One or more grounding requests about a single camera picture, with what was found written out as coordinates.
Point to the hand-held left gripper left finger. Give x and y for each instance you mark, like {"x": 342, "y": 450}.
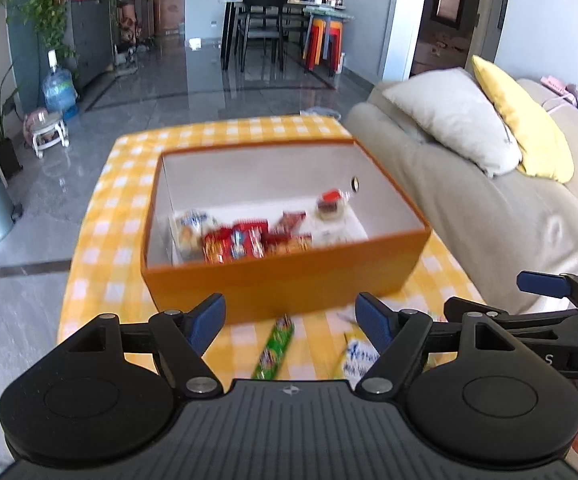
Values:
{"x": 209, "y": 322}

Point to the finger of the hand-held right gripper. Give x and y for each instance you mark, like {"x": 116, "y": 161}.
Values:
{"x": 534, "y": 322}
{"x": 544, "y": 282}

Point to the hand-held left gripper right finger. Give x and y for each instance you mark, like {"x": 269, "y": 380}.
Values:
{"x": 374, "y": 325}

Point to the white grey snack packet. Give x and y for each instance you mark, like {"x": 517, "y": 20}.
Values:
{"x": 346, "y": 316}

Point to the white green snack packet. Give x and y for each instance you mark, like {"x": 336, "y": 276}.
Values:
{"x": 356, "y": 360}

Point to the long green snack packet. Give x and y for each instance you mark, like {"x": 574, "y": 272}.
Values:
{"x": 274, "y": 347}

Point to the red chip bag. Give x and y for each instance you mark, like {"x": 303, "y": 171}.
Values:
{"x": 231, "y": 242}

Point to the orange cardboard box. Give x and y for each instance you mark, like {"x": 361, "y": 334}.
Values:
{"x": 289, "y": 280}

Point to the white blue snack packet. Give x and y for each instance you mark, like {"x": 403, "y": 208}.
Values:
{"x": 194, "y": 225}

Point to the orange stick snack bag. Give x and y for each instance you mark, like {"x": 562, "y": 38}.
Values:
{"x": 289, "y": 244}

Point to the red candy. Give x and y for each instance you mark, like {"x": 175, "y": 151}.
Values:
{"x": 331, "y": 202}

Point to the small red snack packet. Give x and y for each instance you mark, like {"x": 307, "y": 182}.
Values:
{"x": 294, "y": 220}

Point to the beige sofa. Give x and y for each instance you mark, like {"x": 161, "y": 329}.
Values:
{"x": 494, "y": 220}

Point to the yellow checkered tablecloth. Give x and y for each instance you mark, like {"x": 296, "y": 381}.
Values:
{"x": 119, "y": 240}

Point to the yellow pillow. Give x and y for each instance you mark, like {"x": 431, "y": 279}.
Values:
{"x": 529, "y": 120}

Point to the white pillow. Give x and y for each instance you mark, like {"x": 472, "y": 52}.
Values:
{"x": 459, "y": 115}

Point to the pink item on sofa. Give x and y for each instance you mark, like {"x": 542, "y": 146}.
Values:
{"x": 561, "y": 87}

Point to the small wheeled stool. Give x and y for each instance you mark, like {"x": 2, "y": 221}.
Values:
{"x": 46, "y": 130}

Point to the blue water jug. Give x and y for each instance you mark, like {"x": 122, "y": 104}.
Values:
{"x": 59, "y": 90}

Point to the orange plastic stool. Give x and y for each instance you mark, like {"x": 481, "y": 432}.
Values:
{"x": 315, "y": 40}
{"x": 335, "y": 42}

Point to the dining table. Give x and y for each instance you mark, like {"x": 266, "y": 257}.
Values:
{"x": 229, "y": 20}

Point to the grey cabinet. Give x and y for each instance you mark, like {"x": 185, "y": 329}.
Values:
{"x": 91, "y": 35}

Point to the black dining chair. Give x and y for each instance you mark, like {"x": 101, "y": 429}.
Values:
{"x": 264, "y": 0}

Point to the hanging vine plant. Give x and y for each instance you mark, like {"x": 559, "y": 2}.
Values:
{"x": 49, "y": 10}

